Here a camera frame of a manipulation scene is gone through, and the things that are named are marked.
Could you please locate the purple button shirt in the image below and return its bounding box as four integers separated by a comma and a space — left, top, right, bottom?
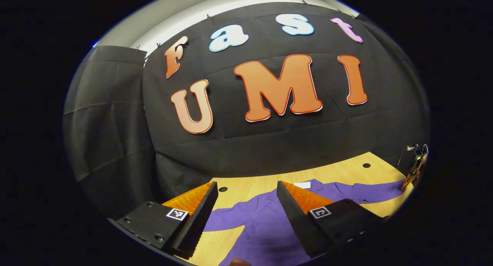
202, 178, 409, 266

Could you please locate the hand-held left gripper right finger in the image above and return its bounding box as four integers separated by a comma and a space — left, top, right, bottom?
276, 180, 387, 259

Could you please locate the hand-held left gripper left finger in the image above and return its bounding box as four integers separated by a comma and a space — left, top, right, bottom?
115, 181, 219, 260

